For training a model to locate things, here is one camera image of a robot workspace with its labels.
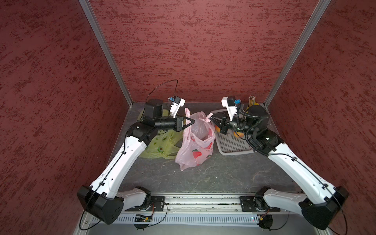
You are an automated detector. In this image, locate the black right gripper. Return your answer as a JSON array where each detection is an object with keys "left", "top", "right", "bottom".
[{"left": 207, "top": 110, "right": 257, "bottom": 135}]

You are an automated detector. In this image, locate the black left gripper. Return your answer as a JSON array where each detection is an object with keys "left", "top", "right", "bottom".
[{"left": 155, "top": 114, "right": 194, "bottom": 132}]

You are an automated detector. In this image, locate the pink plastic bag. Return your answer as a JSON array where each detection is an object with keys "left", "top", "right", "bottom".
[{"left": 175, "top": 108, "right": 216, "bottom": 171}]

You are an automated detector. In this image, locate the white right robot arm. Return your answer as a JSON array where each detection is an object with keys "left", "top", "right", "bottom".
[{"left": 209, "top": 105, "right": 349, "bottom": 230}]

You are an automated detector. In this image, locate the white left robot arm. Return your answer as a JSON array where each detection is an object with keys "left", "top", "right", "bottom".
[{"left": 77, "top": 97, "right": 195, "bottom": 225}]

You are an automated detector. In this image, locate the green avocado plastic bag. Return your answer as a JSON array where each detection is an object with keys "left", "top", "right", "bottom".
[{"left": 137, "top": 108, "right": 184, "bottom": 160}]

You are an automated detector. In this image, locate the white plastic basket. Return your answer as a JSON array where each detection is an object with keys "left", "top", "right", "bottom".
[{"left": 215, "top": 118, "right": 255, "bottom": 156}]

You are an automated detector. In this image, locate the colored pencils bundle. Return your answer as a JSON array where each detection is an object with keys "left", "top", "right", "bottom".
[{"left": 248, "top": 96, "right": 256, "bottom": 107}]

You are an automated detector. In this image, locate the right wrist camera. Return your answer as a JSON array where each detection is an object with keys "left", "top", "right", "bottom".
[{"left": 221, "top": 96, "right": 241, "bottom": 121}]

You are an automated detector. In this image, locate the aluminium front rail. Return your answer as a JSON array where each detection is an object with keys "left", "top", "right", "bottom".
[{"left": 73, "top": 192, "right": 333, "bottom": 235}]

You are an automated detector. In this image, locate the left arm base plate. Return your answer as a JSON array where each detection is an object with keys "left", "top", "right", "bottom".
[{"left": 125, "top": 196, "right": 165, "bottom": 212}]

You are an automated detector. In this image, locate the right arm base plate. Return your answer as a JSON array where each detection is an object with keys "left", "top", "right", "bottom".
[{"left": 240, "top": 196, "right": 281, "bottom": 213}]

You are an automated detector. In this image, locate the right aluminium corner post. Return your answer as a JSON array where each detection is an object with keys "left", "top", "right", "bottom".
[{"left": 263, "top": 0, "right": 331, "bottom": 108}]

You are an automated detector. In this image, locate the aluminium corner post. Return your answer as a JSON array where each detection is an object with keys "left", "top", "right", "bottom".
[
  {"left": 263, "top": 0, "right": 331, "bottom": 108},
  {"left": 79, "top": 0, "right": 134, "bottom": 108}
]

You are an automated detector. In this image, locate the white slotted cable duct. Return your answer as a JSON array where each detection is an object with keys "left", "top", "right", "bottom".
[{"left": 113, "top": 213, "right": 259, "bottom": 227}]

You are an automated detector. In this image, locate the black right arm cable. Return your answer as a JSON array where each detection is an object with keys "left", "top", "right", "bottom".
[{"left": 234, "top": 102, "right": 349, "bottom": 235}]

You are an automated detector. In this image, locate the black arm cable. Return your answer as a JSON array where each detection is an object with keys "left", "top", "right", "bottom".
[
  {"left": 234, "top": 102, "right": 349, "bottom": 235},
  {"left": 78, "top": 79, "right": 179, "bottom": 231}
]

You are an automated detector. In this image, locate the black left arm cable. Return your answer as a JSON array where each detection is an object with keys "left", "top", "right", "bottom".
[{"left": 78, "top": 79, "right": 179, "bottom": 231}]

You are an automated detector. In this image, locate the left aluminium corner post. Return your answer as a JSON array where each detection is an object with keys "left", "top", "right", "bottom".
[{"left": 79, "top": 0, "right": 134, "bottom": 108}]

